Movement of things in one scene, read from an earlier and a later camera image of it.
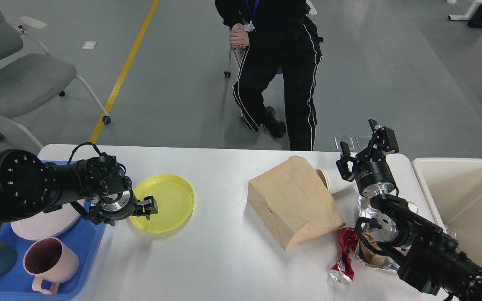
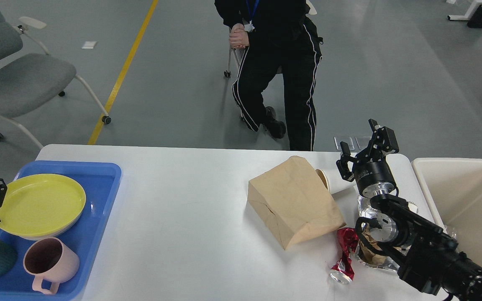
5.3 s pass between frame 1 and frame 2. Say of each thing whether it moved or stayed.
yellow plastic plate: moved
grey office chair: stayed
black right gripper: stayed
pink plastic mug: stayed
